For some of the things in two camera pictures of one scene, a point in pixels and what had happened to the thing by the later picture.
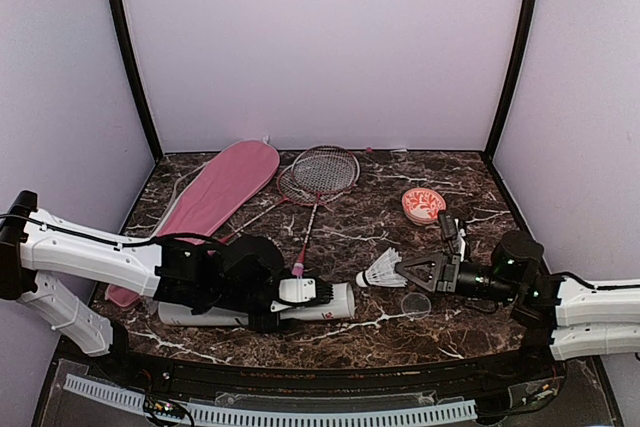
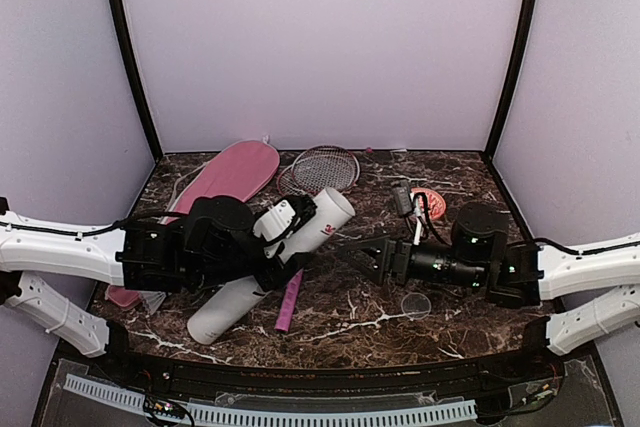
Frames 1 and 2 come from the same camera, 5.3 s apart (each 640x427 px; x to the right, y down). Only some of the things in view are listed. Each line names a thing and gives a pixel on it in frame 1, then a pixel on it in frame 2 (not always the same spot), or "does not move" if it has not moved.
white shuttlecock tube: (179, 314) -> (333, 208)
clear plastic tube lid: (416, 306) does not move
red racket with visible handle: (321, 170) does not move
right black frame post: (520, 50) does not move
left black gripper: (264, 326) -> (279, 276)
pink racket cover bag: (223, 191) does not move
